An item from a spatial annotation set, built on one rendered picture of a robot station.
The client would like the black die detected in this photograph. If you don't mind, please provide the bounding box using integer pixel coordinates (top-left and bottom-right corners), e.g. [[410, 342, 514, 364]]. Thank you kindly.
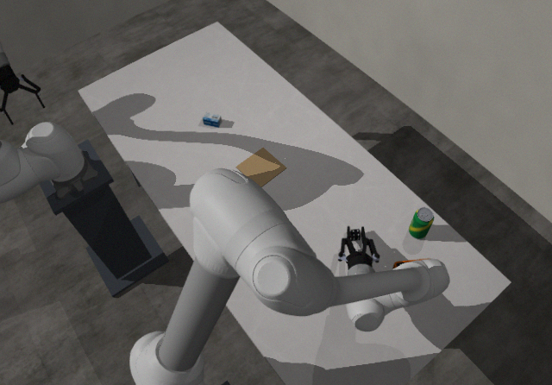
[[350, 229, 361, 241]]

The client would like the green soda can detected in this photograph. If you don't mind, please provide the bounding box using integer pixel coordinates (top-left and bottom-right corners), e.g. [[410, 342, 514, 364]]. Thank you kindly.
[[409, 207, 434, 239]]

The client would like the tan flat mat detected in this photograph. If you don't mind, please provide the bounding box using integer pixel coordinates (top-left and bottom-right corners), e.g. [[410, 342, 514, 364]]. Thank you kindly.
[[236, 148, 287, 187]]

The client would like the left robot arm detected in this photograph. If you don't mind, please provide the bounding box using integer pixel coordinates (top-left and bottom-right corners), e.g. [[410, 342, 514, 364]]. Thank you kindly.
[[0, 122, 99, 203]]

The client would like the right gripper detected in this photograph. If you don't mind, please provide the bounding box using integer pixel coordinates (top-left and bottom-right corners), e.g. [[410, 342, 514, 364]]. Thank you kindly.
[[338, 226, 380, 269]]

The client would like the orange multimeter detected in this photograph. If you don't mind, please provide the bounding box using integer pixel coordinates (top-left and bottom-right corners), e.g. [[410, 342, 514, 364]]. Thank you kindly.
[[393, 260, 416, 268]]

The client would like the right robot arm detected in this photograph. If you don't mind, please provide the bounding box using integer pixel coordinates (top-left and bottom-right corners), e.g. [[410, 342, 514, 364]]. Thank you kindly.
[[129, 168, 450, 385]]

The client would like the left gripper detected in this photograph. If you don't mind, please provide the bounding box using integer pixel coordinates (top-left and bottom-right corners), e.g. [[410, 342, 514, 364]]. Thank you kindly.
[[0, 65, 45, 125]]

